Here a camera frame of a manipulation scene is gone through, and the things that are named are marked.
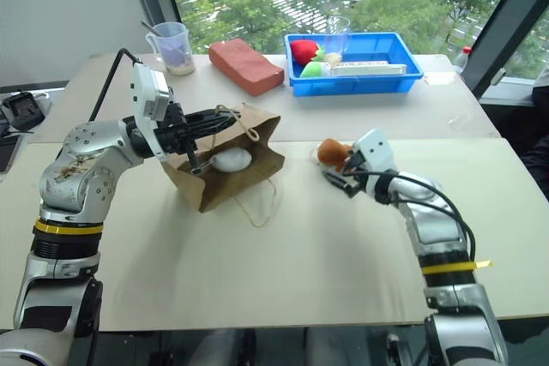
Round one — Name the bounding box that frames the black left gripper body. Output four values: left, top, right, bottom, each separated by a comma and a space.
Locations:
154, 102, 203, 176

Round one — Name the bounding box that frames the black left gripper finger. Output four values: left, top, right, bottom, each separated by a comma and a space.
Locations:
198, 119, 236, 139
199, 107, 237, 124

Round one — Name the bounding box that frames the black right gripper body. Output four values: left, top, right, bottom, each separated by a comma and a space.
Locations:
341, 153, 367, 199

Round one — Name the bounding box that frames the brown plush toy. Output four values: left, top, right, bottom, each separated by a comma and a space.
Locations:
316, 137, 352, 172

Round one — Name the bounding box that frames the brown paper bag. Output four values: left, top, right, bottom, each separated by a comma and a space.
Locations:
160, 102, 287, 229

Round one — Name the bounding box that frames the white plush toy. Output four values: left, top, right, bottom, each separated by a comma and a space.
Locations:
212, 147, 253, 171

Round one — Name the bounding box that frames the green plush toy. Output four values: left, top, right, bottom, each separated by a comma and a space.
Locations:
299, 61, 334, 79

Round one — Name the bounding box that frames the red strawberry plush toy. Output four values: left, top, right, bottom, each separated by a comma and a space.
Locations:
291, 39, 323, 65

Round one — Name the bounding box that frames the red brick block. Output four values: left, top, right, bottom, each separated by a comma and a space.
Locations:
208, 38, 286, 98

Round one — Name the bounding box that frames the blue plastic bin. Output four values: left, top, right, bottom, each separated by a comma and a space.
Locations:
283, 31, 425, 98

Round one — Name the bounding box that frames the clear plastic measuring cup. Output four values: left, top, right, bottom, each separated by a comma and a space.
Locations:
144, 21, 197, 77

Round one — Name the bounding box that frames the flat white box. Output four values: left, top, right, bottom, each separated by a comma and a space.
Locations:
331, 61, 408, 79

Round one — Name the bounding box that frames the clear drinking glass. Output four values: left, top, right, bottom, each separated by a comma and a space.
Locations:
323, 15, 353, 68

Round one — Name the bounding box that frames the white bottle with red cap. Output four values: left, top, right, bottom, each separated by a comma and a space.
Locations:
453, 45, 474, 75

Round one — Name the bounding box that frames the black electronic device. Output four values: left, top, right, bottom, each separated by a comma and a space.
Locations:
1, 91, 47, 132

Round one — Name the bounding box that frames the dark flat tablet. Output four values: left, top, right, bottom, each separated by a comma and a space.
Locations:
0, 133, 21, 175

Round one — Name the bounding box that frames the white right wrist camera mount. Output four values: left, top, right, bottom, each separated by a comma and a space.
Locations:
350, 128, 399, 179

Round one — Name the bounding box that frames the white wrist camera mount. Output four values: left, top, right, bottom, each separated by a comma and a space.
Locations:
350, 128, 399, 179
130, 61, 172, 162

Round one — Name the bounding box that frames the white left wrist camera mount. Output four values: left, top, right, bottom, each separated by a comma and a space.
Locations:
130, 61, 172, 162

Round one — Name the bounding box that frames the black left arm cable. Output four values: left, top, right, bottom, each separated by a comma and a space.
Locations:
87, 48, 143, 123

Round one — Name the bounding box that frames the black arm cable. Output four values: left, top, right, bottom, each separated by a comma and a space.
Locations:
87, 48, 143, 123
342, 170, 478, 267

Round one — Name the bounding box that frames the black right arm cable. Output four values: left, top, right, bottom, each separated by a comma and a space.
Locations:
342, 170, 478, 267

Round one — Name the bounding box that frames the dark window frame post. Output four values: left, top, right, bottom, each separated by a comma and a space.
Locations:
470, 0, 549, 99

